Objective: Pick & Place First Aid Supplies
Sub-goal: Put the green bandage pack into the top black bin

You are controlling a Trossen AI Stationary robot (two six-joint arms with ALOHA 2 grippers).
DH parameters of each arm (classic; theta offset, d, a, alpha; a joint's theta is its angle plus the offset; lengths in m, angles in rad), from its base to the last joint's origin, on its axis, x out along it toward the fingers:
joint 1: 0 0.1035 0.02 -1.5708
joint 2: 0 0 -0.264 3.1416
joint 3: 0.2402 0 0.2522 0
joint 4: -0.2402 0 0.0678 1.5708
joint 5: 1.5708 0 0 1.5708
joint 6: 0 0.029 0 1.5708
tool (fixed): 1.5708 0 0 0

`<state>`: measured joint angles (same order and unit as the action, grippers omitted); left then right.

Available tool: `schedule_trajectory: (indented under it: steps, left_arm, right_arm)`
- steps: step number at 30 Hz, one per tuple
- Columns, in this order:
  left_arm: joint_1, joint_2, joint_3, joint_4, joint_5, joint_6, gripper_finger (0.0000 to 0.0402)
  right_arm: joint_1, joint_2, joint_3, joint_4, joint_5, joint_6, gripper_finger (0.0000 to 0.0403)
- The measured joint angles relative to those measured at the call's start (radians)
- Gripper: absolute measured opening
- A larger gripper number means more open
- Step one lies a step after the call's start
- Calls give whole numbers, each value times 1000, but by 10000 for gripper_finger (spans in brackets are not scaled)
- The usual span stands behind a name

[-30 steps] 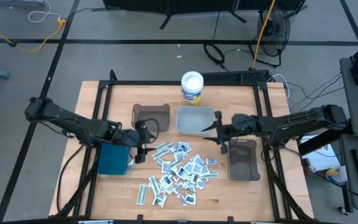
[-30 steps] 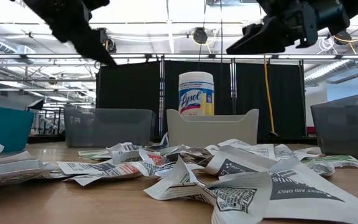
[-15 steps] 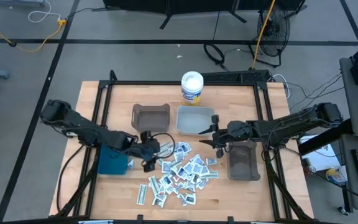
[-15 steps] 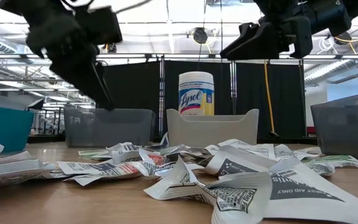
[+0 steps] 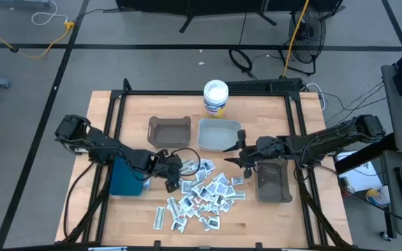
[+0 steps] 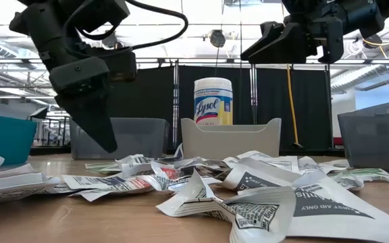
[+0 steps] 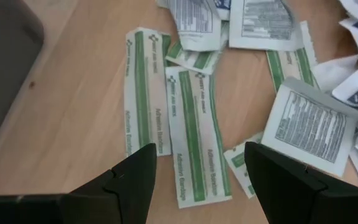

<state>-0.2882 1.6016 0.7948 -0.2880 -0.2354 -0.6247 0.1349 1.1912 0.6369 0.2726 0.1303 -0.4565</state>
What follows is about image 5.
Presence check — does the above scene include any black perforated power box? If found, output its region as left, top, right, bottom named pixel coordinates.
left=224, top=77, right=305, bottom=94

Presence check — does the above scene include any light grey plastic bin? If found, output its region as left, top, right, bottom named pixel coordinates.
left=197, top=118, right=242, bottom=153

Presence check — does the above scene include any grey equipment base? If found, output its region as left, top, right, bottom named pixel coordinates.
left=0, top=0, right=52, bottom=8

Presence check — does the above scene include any Lysol wipes canister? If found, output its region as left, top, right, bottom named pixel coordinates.
left=202, top=79, right=230, bottom=119

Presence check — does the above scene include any black curtain backdrop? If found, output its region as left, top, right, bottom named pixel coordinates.
left=115, top=0, right=345, bottom=17

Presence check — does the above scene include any dark grey plastic bin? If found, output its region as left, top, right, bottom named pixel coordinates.
left=255, top=158, right=293, bottom=204
left=147, top=116, right=192, bottom=149

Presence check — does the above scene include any yellow hanging cable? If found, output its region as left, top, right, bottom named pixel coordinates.
left=281, top=0, right=310, bottom=78

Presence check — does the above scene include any yellow floor extension cord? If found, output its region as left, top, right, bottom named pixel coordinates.
left=0, top=19, right=76, bottom=59

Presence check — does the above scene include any white yellow wipes tub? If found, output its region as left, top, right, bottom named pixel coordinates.
left=365, top=185, right=391, bottom=206

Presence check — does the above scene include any white table corner cable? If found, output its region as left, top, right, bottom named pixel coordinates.
left=305, top=82, right=327, bottom=112

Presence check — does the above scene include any white cardboard box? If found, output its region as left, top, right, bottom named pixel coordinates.
left=335, top=151, right=383, bottom=193

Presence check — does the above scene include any black floor fan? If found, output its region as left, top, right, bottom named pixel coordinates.
left=279, top=5, right=327, bottom=77

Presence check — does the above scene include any teal plastic bin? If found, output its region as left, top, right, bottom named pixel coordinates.
left=109, top=156, right=145, bottom=197

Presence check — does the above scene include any black coiled floor cable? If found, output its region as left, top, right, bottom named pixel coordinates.
left=228, top=48, right=258, bottom=79

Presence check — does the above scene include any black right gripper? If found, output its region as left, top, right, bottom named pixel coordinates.
left=222, top=128, right=275, bottom=179

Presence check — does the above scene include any black desk crossbar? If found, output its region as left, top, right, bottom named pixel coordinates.
left=334, top=132, right=397, bottom=175

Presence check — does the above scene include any white floor cable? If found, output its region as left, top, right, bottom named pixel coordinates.
left=31, top=0, right=68, bottom=26

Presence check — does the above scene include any black aluminium table frame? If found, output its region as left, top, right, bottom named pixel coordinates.
left=61, top=78, right=354, bottom=249

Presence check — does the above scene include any black backdrop stand leg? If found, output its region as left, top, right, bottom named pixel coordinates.
left=179, top=6, right=202, bottom=34
left=256, top=10, right=278, bottom=27

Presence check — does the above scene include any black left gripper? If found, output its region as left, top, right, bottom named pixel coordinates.
left=156, top=149, right=186, bottom=195

